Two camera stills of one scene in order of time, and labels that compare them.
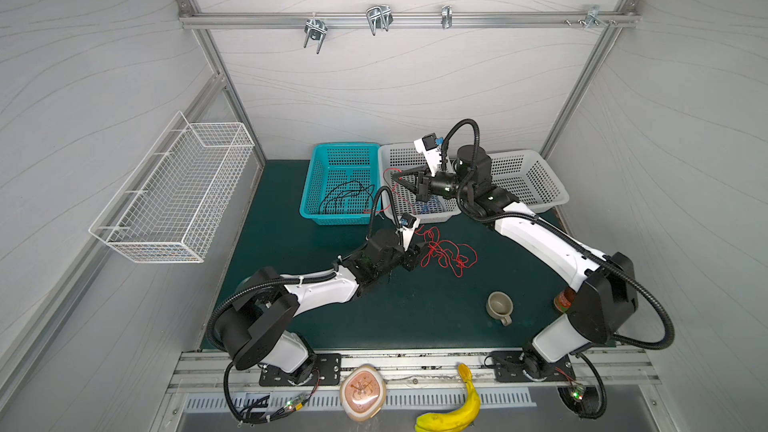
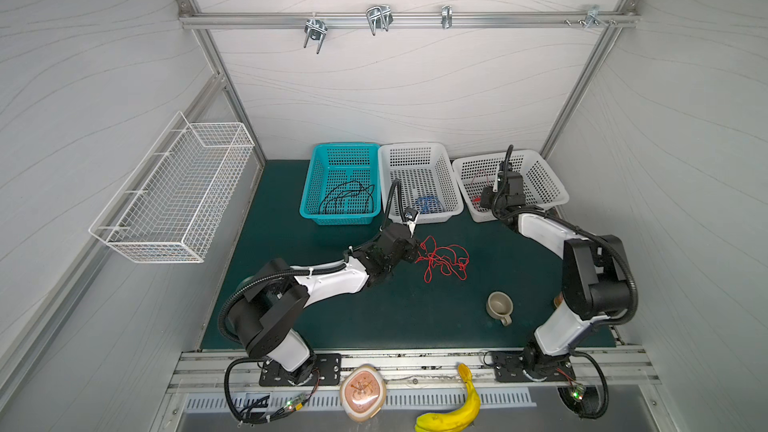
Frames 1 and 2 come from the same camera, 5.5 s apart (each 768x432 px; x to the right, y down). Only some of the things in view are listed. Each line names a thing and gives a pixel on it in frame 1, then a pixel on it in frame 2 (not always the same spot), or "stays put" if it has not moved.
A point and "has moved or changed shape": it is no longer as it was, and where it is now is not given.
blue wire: [433, 204] stays put
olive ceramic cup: [500, 305] stays put
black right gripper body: [423, 185] -> [504, 183]
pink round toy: [363, 392] stays put
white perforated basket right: [528, 176] stays put
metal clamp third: [447, 16] stays put
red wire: [383, 175] has moved or changed shape
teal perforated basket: [342, 183] stays put
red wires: [448, 253] has moved or changed shape
